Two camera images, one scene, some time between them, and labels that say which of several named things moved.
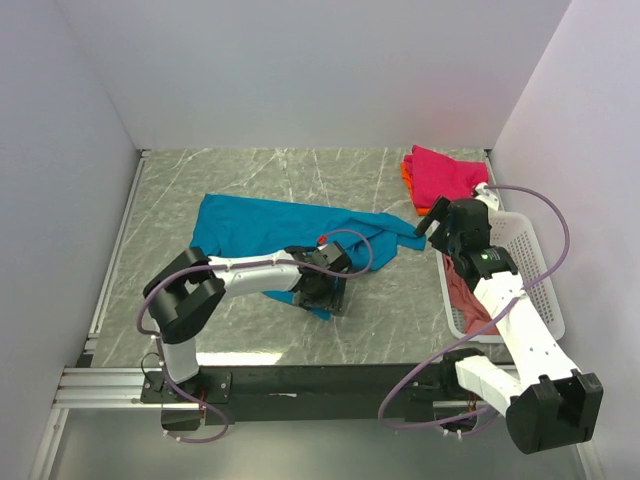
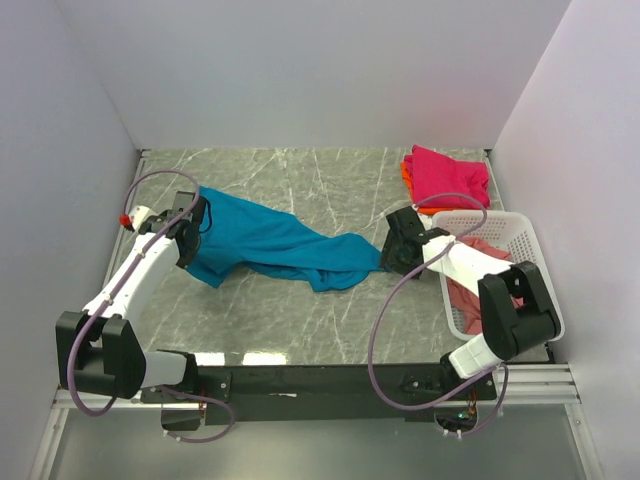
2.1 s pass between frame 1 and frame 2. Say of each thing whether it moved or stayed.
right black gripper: moved
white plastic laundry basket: stayed
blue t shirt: moved
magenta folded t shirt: stayed
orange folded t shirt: stayed
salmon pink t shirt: stayed
